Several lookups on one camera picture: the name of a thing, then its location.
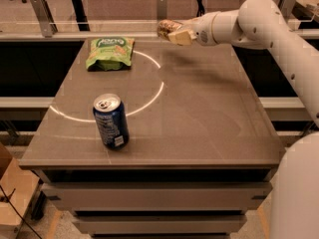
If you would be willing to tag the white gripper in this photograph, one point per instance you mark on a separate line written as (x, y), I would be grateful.
(201, 30)

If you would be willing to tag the orange soda can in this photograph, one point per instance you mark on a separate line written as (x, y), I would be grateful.
(166, 26)

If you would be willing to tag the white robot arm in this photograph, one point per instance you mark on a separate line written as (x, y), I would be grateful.
(259, 24)

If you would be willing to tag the green rice chip bag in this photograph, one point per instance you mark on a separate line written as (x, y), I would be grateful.
(110, 54)

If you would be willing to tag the blue soda can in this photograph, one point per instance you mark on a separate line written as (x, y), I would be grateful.
(110, 117)

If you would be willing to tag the black table leg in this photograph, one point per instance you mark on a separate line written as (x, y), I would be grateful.
(81, 17)

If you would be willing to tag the grey drawer cabinet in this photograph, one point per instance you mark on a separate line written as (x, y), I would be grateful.
(165, 210)

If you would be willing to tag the cardboard box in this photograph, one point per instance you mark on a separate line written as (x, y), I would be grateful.
(18, 187)

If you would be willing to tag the middle metal bracket post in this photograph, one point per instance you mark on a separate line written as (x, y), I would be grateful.
(161, 9)

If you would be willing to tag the metal bracket post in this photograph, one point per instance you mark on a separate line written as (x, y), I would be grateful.
(161, 9)
(286, 7)
(44, 17)

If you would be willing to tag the right metal bracket post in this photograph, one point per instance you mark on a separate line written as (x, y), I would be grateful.
(286, 7)

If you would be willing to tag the left metal bracket post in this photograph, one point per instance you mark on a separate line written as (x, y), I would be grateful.
(44, 17)

